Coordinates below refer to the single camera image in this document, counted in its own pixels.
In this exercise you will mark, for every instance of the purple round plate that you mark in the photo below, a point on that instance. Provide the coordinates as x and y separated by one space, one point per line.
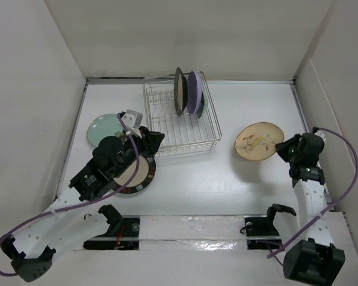
194 87

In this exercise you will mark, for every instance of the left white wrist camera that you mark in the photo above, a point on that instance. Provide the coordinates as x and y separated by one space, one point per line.
131 121

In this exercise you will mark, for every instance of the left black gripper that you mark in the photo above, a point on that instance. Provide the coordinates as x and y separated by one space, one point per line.
150 140

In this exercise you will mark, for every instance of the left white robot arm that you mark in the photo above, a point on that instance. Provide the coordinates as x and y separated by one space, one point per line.
79 213

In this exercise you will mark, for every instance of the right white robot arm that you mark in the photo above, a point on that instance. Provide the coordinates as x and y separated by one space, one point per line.
311 256

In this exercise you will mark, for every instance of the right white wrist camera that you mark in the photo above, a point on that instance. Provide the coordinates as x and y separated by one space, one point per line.
318 132

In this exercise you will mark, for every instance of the striped rim beige plate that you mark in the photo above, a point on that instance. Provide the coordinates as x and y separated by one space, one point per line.
143 178

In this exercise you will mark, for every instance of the rectangular light green plate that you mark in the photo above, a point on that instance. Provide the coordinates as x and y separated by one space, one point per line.
203 106

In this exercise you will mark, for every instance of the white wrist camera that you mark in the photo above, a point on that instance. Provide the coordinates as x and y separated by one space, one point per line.
131 121
318 132

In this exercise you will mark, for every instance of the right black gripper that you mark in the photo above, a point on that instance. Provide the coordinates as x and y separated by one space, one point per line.
281 146

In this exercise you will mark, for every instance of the beige bird pattern plate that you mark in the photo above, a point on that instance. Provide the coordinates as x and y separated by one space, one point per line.
258 141

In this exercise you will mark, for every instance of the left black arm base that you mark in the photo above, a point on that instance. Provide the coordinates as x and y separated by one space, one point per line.
127 238

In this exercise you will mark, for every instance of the round light green plate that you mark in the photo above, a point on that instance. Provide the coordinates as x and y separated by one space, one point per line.
103 126

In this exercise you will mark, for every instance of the brown rimmed deep plate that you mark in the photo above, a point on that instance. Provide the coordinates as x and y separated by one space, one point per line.
180 92

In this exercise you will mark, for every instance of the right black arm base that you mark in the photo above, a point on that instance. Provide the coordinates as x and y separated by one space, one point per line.
260 235

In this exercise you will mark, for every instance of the metal wire dish rack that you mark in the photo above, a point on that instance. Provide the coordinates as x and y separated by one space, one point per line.
184 134

